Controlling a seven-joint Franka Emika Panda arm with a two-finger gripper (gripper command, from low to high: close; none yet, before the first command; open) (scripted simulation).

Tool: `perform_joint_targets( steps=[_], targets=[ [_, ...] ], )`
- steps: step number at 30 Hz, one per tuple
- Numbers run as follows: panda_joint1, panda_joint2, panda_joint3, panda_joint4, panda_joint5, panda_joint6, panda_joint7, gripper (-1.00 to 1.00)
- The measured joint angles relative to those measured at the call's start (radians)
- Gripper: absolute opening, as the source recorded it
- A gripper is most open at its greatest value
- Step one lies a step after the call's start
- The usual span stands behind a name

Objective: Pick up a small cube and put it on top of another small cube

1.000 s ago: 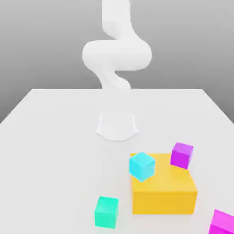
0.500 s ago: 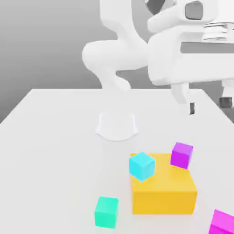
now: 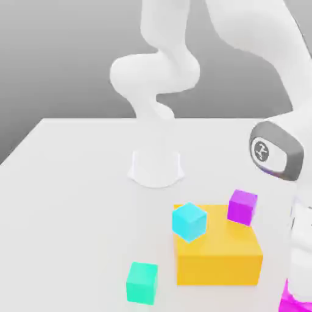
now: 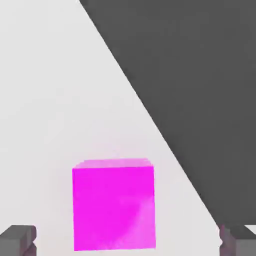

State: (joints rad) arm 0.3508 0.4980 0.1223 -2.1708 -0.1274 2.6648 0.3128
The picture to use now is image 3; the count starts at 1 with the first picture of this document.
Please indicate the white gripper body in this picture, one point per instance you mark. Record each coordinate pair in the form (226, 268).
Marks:
(302, 265)

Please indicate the small magenta cube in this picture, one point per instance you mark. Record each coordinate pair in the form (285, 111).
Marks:
(284, 305)

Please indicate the small green cube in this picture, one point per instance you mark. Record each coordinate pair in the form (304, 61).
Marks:
(142, 284)

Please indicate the large orange box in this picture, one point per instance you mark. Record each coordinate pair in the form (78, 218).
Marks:
(219, 263)

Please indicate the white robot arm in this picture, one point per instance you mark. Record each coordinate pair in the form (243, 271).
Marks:
(156, 73)

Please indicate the small purple cube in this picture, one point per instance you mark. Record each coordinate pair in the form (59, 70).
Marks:
(241, 209)

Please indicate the small cyan cube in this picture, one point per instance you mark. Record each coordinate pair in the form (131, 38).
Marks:
(189, 221)

